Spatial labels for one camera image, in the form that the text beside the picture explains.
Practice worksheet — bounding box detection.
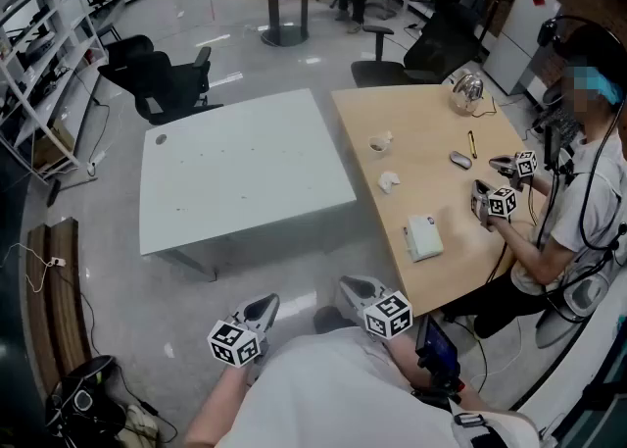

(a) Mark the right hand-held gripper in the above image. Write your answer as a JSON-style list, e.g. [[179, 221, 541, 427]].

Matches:
[[338, 274, 413, 342]]

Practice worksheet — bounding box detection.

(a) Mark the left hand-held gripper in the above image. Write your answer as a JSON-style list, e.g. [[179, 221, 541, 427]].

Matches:
[[207, 292, 281, 386]]

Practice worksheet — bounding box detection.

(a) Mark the white cloth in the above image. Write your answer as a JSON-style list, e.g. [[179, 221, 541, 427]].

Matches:
[[376, 171, 402, 194]]

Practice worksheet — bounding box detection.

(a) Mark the person's right forearm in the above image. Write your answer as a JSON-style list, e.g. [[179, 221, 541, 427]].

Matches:
[[384, 335, 496, 418]]

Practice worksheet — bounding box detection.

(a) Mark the person's left forearm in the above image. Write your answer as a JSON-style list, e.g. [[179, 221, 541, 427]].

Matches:
[[184, 365, 256, 448]]

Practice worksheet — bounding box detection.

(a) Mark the white box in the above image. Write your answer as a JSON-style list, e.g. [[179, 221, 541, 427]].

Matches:
[[402, 214, 445, 264]]

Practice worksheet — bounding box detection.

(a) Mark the white table top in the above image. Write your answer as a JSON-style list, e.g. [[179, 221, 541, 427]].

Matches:
[[138, 88, 358, 257]]

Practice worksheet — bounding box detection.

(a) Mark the small black monitor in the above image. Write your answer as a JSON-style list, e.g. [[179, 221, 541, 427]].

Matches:
[[414, 313, 459, 370]]

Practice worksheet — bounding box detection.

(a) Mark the person's white shirt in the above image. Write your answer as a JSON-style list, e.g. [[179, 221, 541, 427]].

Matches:
[[229, 327, 540, 448]]

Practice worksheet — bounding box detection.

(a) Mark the beige wooden table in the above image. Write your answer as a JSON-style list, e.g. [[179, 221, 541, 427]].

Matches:
[[330, 82, 548, 319]]

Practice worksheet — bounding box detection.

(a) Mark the beige clog shoe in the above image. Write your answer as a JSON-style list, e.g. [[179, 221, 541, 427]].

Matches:
[[124, 404, 161, 448]]

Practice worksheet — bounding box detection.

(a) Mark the grey harness buckle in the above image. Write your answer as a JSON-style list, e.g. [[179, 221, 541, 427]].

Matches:
[[453, 413, 491, 430]]

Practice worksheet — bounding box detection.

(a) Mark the brown wooden bench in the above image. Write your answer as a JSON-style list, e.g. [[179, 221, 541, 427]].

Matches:
[[26, 218, 94, 398]]

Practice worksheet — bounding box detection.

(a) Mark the black backpack rig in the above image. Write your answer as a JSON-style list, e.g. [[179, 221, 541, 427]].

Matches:
[[46, 355, 128, 448]]

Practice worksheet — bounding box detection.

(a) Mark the grey white chair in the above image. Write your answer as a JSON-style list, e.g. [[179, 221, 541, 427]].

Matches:
[[533, 264, 616, 350]]

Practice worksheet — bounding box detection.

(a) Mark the brown cardboard box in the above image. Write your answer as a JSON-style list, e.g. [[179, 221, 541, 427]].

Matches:
[[32, 118, 77, 169]]

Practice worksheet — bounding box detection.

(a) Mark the white cabinet red sticker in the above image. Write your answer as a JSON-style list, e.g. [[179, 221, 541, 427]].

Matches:
[[482, 0, 562, 97]]

